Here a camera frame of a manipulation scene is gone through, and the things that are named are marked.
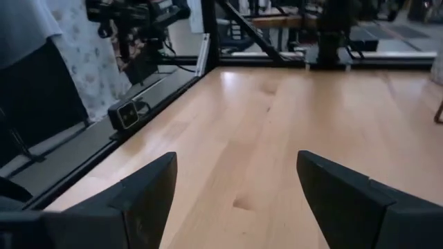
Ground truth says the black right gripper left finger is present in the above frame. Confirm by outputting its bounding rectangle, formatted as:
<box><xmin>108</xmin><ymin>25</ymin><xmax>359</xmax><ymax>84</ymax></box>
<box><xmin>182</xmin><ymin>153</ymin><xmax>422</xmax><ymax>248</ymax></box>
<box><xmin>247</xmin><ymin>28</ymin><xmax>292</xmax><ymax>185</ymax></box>
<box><xmin>65</xmin><ymin>151</ymin><xmax>178</xmax><ymax>249</ymax></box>

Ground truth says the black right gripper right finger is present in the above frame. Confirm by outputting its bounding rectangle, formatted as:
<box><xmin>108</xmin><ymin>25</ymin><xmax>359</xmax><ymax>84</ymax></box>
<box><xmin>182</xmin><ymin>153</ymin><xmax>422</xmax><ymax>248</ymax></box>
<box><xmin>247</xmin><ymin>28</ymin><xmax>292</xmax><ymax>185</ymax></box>
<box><xmin>296</xmin><ymin>149</ymin><xmax>397</xmax><ymax>249</ymax></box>

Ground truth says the person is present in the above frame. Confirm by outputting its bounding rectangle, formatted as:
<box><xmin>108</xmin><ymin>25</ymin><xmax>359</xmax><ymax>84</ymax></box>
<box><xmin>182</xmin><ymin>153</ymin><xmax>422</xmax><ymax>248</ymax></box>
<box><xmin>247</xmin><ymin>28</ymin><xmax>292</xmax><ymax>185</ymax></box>
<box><xmin>0</xmin><ymin>0</ymin><xmax>133</xmax><ymax>122</ymax></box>

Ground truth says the black background robot rig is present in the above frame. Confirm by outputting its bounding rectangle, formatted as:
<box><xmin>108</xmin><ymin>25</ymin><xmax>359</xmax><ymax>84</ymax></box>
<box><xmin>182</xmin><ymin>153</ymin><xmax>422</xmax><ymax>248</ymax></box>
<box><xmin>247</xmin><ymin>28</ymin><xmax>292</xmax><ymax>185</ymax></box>
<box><xmin>85</xmin><ymin>0</ymin><xmax>192</xmax><ymax>84</ymax></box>

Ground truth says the silver corner bracket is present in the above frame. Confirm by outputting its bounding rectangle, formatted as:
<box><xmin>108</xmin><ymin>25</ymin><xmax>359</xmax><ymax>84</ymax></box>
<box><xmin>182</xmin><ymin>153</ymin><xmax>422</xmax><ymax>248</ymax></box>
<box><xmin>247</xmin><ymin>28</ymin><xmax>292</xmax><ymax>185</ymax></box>
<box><xmin>195</xmin><ymin>33</ymin><xmax>212</xmax><ymax>77</ymax></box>

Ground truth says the black aluminium table frame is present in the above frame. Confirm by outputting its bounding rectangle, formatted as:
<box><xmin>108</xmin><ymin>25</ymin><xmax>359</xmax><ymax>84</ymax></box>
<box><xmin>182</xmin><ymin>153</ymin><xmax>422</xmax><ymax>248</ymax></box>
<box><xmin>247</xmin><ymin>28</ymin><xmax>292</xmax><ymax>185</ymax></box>
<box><xmin>0</xmin><ymin>0</ymin><xmax>437</xmax><ymax>212</ymax></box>

